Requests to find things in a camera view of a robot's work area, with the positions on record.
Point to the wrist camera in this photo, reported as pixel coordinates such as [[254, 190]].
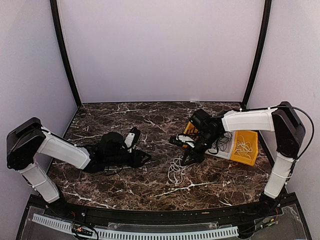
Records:
[[181, 140], [132, 138]]

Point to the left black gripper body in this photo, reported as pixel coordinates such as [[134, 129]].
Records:
[[135, 162]]

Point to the white plastic bin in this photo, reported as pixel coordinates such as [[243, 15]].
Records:
[[223, 147]]

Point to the white slotted cable duct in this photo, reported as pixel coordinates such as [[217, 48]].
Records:
[[133, 232]]

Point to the left black frame post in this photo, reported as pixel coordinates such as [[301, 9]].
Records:
[[63, 52]]

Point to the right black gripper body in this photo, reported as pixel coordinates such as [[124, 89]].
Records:
[[200, 154]]

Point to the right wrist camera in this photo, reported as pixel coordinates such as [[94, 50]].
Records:
[[181, 140]]

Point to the black frame post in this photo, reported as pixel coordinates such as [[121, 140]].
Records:
[[258, 53], [63, 52]]

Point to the black front rail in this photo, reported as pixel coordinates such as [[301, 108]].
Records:
[[239, 214]]

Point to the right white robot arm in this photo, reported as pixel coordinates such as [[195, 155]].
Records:
[[281, 119]]

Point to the left yellow plastic bin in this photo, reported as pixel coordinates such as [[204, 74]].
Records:
[[190, 130]]

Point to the yellow plastic bin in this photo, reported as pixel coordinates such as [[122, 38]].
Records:
[[190, 130], [245, 148]]

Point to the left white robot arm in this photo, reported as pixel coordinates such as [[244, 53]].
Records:
[[31, 138]]

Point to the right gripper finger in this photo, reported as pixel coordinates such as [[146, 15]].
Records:
[[183, 158], [190, 161]]

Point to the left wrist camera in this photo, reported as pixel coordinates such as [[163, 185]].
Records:
[[132, 138]]

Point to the right black frame post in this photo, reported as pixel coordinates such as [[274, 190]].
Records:
[[258, 53]]

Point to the right yellow plastic bin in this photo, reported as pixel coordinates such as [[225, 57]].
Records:
[[245, 148]]

